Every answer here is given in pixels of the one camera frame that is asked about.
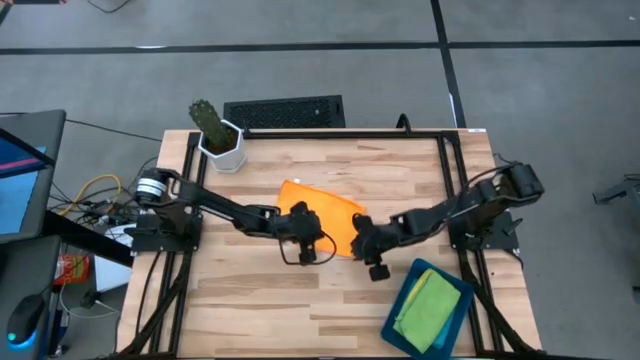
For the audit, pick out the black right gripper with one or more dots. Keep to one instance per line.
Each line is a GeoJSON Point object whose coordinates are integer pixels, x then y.
{"type": "Point", "coordinates": [372, 240]}

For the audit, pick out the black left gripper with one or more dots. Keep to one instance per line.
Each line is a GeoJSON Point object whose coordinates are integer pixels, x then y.
{"type": "Point", "coordinates": [300, 227]}

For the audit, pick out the orange microfiber towel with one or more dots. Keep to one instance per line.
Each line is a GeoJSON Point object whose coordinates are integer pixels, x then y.
{"type": "Point", "coordinates": [330, 210]}

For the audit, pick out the green microfiber towel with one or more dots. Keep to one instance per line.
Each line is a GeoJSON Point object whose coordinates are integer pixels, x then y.
{"type": "Point", "coordinates": [427, 310]}

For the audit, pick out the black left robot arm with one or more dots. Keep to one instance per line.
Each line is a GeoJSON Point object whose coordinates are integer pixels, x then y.
{"type": "Point", "coordinates": [210, 205]}

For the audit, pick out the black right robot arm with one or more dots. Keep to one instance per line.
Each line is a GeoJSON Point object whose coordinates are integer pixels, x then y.
{"type": "Point", "coordinates": [465, 210]}

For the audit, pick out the dark blue square tray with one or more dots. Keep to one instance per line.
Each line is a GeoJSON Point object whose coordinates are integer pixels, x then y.
{"type": "Point", "coordinates": [400, 340]}

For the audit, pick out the black perforated grille panel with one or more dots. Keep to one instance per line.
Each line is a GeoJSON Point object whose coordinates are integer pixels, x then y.
{"type": "Point", "coordinates": [280, 112]}

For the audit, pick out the green cactus plant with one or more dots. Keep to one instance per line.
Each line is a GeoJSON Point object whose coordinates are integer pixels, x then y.
{"type": "Point", "coordinates": [210, 125]}

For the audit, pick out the white power strip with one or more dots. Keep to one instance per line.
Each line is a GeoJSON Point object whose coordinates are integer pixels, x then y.
{"type": "Point", "coordinates": [120, 234]}

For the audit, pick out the white box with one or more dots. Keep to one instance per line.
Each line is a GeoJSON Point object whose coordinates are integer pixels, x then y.
{"type": "Point", "coordinates": [112, 275]}

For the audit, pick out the black desk bar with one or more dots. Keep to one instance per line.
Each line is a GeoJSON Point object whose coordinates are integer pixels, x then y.
{"type": "Point", "coordinates": [85, 240]}

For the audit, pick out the orange snack bag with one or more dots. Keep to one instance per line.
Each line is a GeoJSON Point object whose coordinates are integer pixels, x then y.
{"type": "Point", "coordinates": [72, 269]}

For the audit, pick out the dark grey desk surface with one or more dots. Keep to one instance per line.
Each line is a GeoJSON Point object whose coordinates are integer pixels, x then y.
{"type": "Point", "coordinates": [25, 270]}

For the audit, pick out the grey monitor with blue screen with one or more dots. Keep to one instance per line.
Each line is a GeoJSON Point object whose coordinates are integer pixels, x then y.
{"type": "Point", "coordinates": [20, 200]}

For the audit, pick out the black computer mouse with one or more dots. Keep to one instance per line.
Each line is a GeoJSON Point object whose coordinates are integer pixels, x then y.
{"type": "Point", "coordinates": [20, 320]}

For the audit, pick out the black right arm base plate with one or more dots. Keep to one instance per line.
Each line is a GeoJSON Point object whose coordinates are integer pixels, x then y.
{"type": "Point", "coordinates": [502, 235]}

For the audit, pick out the black aluminium table frame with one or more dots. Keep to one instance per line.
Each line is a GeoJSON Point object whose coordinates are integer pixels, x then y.
{"type": "Point", "coordinates": [375, 134]}

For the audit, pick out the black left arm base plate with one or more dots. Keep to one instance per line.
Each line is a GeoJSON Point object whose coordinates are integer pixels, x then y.
{"type": "Point", "coordinates": [150, 242]}

